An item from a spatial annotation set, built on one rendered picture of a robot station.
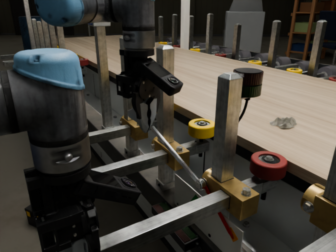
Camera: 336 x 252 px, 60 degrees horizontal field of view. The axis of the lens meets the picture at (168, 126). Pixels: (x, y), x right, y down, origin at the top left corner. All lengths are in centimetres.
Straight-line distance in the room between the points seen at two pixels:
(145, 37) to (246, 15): 611
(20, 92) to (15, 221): 177
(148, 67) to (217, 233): 42
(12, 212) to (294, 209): 176
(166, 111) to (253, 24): 604
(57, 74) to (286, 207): 68
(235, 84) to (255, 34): 623
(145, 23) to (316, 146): 51
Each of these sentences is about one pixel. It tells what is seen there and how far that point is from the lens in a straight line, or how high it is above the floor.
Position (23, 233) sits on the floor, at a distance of 199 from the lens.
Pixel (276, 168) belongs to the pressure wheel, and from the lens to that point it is 67.
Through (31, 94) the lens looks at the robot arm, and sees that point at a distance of 36.
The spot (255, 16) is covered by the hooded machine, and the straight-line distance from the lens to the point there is 677.
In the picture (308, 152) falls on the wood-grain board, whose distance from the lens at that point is 78.
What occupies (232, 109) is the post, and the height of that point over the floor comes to 104.
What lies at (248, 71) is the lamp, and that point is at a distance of 61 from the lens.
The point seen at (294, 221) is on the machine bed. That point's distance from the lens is 87.
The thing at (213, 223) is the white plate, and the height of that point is 76.
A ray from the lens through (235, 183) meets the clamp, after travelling 66.
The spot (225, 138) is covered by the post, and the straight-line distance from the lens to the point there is 61.
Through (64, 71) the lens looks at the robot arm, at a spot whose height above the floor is 116.
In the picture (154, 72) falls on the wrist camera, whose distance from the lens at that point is 67.
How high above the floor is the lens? 123
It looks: 23 degrees down
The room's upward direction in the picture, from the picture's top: straight up
